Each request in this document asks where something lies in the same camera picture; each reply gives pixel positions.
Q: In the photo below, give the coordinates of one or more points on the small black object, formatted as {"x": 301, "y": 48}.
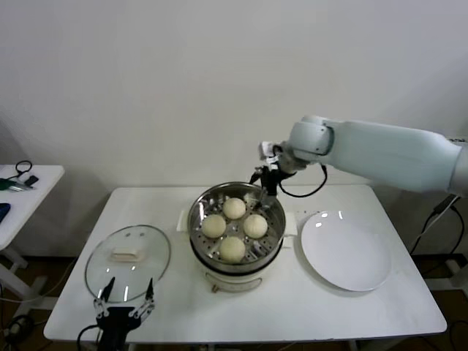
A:
{"x": 32, "y": 180}

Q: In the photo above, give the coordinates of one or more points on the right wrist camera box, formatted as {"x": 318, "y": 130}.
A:
{"x": 267, "y": 151}

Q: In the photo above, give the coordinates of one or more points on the round glass pot lid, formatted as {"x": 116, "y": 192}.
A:
{"x": 126, "y": 272}

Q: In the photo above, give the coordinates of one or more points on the dark blue object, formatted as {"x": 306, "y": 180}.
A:
{"x": 3, "y": 212}

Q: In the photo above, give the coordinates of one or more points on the white side table with tools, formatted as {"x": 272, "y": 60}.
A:
{"x": 40, "y": 197}

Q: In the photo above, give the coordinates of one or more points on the white steamed baozi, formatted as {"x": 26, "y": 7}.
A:
{"x": 231, "y": 249}
{"x": 214, "y": 226}
{"x": 255, "y": 226}
{"x": 234, "y": 208}

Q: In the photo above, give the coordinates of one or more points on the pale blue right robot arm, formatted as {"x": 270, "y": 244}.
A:
{"x": 384, "y": 153}

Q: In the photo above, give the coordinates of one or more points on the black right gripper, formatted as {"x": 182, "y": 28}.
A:
{"x": 272, "y": 181}

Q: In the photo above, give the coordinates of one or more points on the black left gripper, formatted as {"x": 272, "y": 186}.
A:
{"x": 117, "y": 323}

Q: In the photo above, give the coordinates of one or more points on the perforated steel steamer basket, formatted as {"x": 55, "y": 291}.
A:
{"x": 274, "y": 219}

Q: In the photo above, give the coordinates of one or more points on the white electric cooker base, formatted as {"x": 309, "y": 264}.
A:
{"x": 234, "y": 281}

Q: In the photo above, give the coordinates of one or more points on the large white plate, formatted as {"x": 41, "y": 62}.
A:
{"x": 343, "y": 252}

